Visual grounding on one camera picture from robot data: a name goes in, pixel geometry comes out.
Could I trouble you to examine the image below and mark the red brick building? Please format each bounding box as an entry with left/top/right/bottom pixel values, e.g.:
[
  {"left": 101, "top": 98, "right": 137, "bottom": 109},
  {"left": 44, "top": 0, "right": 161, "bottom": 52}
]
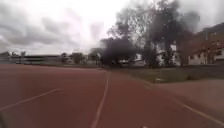
[{"left": 185, "top": 22, "right": 224, "bottom": 66}]

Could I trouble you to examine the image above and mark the red running track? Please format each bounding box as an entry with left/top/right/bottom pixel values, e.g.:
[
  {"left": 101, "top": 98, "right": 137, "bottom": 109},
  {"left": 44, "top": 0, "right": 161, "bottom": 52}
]
[{"left": 0, "top": 63, "right": 224, "bottom": 128}]

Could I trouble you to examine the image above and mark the grass strip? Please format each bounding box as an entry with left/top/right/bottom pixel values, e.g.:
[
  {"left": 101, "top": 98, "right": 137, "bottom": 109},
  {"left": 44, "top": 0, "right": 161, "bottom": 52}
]
[{"left": 111, "top": 65, "right": 224, "bottom": 85}]

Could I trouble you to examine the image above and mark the small distant tree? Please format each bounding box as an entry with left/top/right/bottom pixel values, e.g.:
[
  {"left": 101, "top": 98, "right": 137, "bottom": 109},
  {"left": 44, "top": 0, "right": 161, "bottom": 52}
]
[{"left": 71, "top": 51, "right": 85, "bottom": 65}]

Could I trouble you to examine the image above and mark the long low building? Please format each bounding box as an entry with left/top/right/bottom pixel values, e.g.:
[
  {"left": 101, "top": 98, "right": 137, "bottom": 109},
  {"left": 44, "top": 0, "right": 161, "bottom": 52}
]
[{"left": 0, "top": 53, "right": 73, "bottom": 66}]

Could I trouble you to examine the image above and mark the group of tall dark trees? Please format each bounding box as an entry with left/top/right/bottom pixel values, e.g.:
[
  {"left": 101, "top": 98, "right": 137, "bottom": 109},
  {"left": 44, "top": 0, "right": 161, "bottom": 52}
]
[{"left": 89, "top": 0, "right": 205, "bottom": 70}]

